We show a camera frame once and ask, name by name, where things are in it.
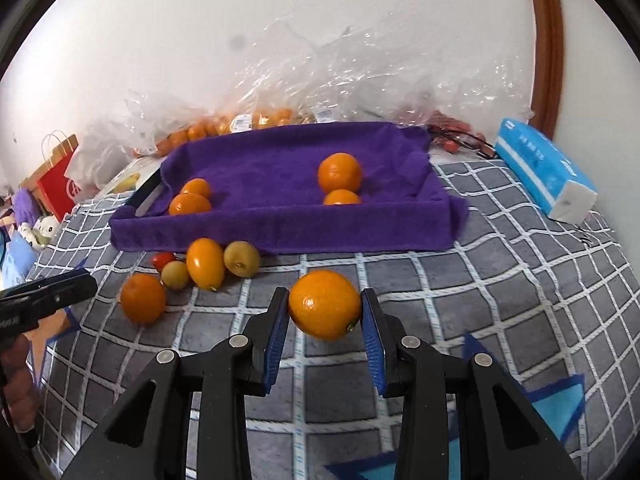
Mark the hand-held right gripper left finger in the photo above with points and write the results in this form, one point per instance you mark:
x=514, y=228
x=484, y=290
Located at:
x=274, y=347

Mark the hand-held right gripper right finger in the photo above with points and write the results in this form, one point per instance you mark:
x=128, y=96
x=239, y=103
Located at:
x=374, y=347

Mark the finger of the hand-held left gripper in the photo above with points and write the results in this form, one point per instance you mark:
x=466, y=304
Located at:
x=55, y=287

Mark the yellow-green jujube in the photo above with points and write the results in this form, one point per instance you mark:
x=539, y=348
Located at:
x=175, y=274
x=241, y=258

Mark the oblong orange tangerine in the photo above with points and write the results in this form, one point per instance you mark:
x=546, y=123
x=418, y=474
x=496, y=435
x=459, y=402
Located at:
x=205, y=262

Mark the red cherry tomato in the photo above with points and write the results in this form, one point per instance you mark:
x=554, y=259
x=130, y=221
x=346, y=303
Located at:
x=162, y=260

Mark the black tray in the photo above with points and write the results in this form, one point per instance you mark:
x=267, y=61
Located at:
x=145, y=196

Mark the person's left hand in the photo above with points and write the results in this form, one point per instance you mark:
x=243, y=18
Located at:
x=20, y=385

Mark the blue pillow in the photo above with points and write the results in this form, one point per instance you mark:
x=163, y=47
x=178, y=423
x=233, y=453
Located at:
x=14, y=260

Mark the purple plush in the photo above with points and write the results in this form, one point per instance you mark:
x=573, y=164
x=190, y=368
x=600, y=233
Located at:
x=26, y=206

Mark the red paper bag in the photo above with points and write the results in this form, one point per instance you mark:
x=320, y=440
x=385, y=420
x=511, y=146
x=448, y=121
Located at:
x=55, y=187

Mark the purple towel-lined tray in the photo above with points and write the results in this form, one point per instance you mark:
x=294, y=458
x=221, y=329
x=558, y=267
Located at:
x=280, y=230

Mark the grey checked blanket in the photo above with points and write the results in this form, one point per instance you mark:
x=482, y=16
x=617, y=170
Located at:
x=475, y=285

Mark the fruit-print paper sheet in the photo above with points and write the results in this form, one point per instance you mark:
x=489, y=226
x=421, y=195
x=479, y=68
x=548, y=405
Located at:
x=129, y=182

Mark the white plastic bag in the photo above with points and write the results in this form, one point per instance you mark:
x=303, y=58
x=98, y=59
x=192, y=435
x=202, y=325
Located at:
x=95, y=160

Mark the clear bag of tangerines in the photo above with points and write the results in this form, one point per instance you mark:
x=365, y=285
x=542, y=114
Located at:
x=165, y=130

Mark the black-framed eyeglasses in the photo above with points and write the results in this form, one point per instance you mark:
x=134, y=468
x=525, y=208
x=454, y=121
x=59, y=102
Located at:
x=465, y=141

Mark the clear bag of kumquats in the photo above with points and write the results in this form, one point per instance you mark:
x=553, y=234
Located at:
x=265, y=119

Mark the blue tissue pack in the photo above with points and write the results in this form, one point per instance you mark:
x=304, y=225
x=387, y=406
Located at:
x=540, y=175

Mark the crumpled clear plastic bag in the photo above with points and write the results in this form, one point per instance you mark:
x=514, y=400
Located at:
x=390, y=60

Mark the brown wooden door frame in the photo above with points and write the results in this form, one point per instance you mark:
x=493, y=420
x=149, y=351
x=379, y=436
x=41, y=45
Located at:
x=547, y=45

